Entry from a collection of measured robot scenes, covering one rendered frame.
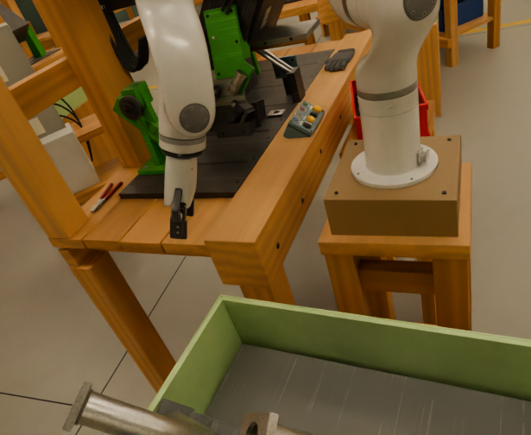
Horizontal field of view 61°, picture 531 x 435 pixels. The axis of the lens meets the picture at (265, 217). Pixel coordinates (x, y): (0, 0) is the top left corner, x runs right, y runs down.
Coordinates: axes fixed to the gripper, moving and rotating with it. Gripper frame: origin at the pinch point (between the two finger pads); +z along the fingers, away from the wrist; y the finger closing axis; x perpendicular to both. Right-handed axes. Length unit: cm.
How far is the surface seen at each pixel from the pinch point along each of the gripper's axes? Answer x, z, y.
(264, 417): 15, -16, 56
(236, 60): 5, -19, -73
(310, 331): 24.7, 7.1, 21.2
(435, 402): 43, 9, 33
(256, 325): 15.9, 10.8, 16.5
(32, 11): -598, 98, -1235
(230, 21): 3, -31, -74
